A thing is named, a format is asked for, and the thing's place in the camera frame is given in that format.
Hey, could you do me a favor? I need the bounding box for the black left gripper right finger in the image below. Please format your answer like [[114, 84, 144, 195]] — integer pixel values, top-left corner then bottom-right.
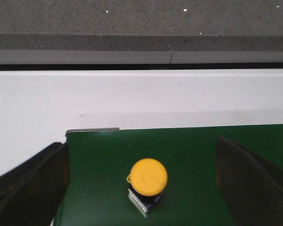
[[215, 137, 283, 226]]

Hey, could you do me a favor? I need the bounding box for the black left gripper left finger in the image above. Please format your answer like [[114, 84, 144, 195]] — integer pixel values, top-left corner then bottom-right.
[[0, 142, 70, 226]]

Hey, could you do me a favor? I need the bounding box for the yellow mushroom push button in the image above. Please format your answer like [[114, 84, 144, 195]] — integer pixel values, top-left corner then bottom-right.
[[126, 158, 168, 217]]

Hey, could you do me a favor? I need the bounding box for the green conveyor belt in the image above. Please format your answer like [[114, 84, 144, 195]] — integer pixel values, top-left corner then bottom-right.
[[54, 124, 283, 226]]

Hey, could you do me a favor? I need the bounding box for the grey stone countertop slab left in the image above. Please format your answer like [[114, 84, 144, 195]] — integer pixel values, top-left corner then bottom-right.
[[0, 0, 283, 52]]

